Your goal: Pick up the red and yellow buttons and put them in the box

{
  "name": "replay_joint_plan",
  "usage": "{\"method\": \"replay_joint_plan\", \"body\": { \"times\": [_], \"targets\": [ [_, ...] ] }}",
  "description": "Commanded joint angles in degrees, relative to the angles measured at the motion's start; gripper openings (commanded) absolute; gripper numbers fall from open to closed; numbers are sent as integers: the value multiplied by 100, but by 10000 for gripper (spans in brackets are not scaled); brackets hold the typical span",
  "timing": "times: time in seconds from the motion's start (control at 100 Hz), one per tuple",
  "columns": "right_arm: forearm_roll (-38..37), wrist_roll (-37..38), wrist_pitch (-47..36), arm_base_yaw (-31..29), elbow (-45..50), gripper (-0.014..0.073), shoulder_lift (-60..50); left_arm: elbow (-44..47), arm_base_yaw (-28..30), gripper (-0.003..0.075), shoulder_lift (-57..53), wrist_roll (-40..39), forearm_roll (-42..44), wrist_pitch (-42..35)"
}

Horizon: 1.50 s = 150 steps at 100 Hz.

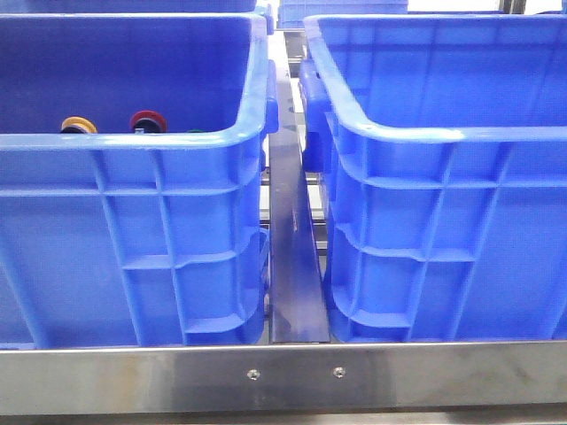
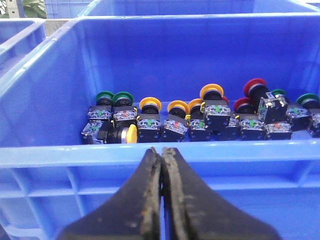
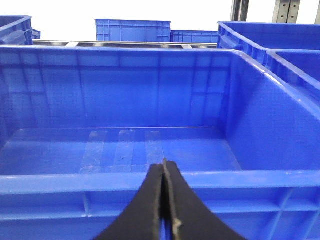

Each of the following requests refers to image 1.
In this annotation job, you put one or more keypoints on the red push button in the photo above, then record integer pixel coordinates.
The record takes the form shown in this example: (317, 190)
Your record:
(150, 122)

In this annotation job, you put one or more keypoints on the yellow push button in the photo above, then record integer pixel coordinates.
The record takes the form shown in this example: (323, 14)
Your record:
(77, 125)

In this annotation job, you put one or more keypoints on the steel divider bar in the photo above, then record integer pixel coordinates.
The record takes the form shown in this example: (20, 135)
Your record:
(298, 311)

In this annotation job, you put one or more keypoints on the left blue plastic crate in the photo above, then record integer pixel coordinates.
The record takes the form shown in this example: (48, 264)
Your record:
(122, 238)

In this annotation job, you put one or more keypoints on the blue plastic crate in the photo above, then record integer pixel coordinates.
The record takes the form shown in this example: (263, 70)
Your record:
(444, 175)
(122, 238)

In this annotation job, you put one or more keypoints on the right blue plastic crate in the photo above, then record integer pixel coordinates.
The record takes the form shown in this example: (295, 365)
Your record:
(444, 175)

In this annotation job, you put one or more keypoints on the far blue crate centre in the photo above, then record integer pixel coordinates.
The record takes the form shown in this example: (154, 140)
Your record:
(291, 13)

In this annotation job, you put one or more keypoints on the far blue crate left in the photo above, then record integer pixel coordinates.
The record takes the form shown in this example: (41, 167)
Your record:
(263, 8)

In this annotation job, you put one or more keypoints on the left rail screw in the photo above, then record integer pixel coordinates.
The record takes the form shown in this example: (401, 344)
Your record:
(253, 374)

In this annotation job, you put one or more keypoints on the rail screw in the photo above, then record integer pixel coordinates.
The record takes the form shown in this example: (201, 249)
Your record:
(253, 374)
(339, 372)

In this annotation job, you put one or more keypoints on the right rail screw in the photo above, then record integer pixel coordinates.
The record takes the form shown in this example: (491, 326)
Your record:
(339, 372)

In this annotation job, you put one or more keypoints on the steel front rail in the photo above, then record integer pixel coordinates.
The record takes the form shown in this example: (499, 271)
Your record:
(292, 377)

